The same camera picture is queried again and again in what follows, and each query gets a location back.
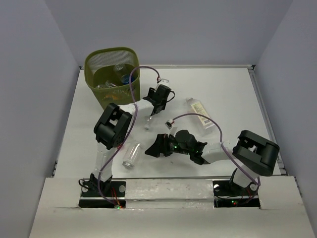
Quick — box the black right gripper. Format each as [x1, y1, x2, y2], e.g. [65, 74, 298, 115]
[144, 132, 191, 157]

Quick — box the green label plastic bottle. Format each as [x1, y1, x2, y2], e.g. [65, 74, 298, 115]
[144, 116, 154, 130]

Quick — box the clear bottle metal rim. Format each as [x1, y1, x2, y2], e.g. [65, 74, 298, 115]
[122, 140, 144, 170]

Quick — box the blue label water bottle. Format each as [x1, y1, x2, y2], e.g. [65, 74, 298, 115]
[113, 63, 131, 85]

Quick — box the orange juice bottle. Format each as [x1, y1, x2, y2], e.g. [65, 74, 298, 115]
[103, 90, 130, 101]

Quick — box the wide clear plastic jar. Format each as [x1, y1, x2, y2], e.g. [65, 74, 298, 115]
[96, 80, 117, 89]

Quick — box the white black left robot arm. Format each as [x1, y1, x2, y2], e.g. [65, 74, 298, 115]
[79, 79, 174, 198]

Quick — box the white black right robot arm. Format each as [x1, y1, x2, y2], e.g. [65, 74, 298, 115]
[145, 130, 280, 196]

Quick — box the olive green mesh bin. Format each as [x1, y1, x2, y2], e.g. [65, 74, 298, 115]
[84, 47, 140, 109]

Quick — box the white label square bottle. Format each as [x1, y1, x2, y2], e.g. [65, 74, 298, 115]
[185, 97, 215, 136]

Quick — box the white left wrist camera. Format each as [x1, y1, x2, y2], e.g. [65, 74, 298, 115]
[158, 78, 169, 86]

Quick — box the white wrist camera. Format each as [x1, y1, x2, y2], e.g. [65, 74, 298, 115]
[165, 119, 177, 136]
[158, 78, 169, 86]

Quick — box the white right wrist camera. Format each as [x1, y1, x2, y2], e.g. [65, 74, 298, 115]
[165, 119, 177, 136]

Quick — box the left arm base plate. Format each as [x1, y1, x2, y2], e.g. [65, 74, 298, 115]
[78, 178, 126, 209]

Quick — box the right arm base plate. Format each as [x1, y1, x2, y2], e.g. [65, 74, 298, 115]
[212, 180, 260, 208]

